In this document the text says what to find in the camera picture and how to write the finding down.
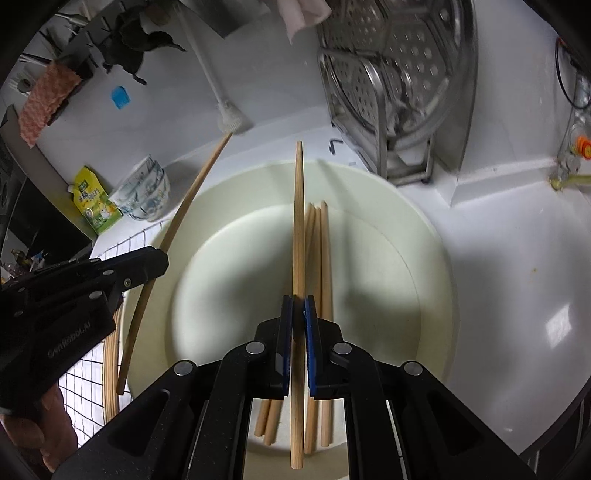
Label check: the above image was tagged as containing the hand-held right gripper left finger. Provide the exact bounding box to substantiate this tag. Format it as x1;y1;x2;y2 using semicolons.
55;295;294;480

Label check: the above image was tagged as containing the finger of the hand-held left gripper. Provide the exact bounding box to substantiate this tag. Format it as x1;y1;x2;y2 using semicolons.
98;246;170;297

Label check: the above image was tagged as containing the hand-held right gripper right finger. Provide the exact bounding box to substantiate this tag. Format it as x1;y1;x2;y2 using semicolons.
304;295;540;480

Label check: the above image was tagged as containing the pile of wooden chopsticks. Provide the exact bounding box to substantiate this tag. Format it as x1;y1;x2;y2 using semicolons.
103;305;123;423

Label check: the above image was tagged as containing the light wooden chopstick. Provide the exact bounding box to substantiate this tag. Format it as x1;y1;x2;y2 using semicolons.
254;399;273;438
263;202;316;446
116;132;234;396
304;208;323;454
289;141;306;470

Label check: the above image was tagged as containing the white round basin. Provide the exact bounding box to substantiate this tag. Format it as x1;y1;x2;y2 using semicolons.
117;159;462;480

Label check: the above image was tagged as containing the person's left hand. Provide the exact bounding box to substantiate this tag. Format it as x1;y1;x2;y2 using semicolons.
0;384;79;470

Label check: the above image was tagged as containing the white black grid cloth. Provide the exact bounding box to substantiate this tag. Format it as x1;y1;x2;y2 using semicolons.
55;219;171;448

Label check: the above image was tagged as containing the yellow green seasoning pouch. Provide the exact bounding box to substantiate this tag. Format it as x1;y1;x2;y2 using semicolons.
69;166;123;237

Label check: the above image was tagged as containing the orange pink dish cloth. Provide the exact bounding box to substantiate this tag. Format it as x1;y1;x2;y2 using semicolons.
18;62;83;148

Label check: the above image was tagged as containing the steel dish rack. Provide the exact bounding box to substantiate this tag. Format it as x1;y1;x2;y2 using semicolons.
318;48;458;186

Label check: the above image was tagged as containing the dark green leafy plant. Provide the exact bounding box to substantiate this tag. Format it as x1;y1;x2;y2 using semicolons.
99;9;188;86

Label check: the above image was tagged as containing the small perforated steel steamer plate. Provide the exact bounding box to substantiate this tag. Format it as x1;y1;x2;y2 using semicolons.
323;51;386;158

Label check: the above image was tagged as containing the steel cleaver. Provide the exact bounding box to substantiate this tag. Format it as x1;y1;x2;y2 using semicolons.
203;0;282;38

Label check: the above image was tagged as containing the pale pink rag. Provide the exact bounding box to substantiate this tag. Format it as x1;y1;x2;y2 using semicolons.
277;0;332;42

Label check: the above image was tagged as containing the large perforated steel steamer plate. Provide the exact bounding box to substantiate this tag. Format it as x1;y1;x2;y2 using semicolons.
318;0;478;148

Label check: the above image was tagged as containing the yellow tube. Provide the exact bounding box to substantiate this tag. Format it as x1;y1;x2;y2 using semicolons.
549;173;591;191

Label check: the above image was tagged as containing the clear bottle with orange cap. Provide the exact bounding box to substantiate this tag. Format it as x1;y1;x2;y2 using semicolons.
556;74;591;176

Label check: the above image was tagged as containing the black ring cable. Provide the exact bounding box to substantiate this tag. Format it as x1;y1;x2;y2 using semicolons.
555;39;591;110

